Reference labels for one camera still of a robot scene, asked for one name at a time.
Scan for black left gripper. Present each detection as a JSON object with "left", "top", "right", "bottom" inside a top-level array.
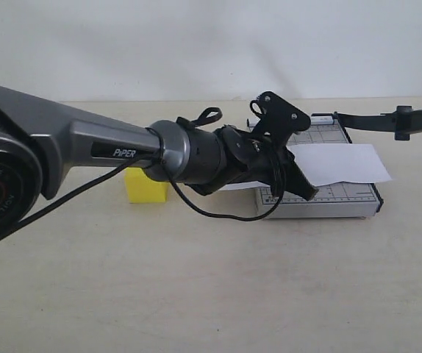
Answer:
[{"left": 190, "top": 125, "right": 317, "bottom": 201}]

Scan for white paper strip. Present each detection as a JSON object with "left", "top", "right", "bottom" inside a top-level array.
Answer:
[{"left": 218, "top": 143, "right": 394, "bottom": 192}]

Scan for yellow foam cube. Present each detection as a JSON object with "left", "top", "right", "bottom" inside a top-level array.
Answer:
[{"left": 124, "top": 168, "right": 168, "bottom": 204}]

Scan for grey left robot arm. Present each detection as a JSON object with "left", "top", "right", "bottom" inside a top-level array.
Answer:
[{"left": 0, "top": 86, "right": 318, "bottom": 235}]

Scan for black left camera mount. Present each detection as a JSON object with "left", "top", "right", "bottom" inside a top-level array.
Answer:
[{"left": 249, "top": 91, "right": 311, "bottom": 148}]

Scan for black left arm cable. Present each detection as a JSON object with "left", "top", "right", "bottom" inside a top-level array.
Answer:
[{"left": 0, "top": 106, "right": 289, "bottom": 254}]

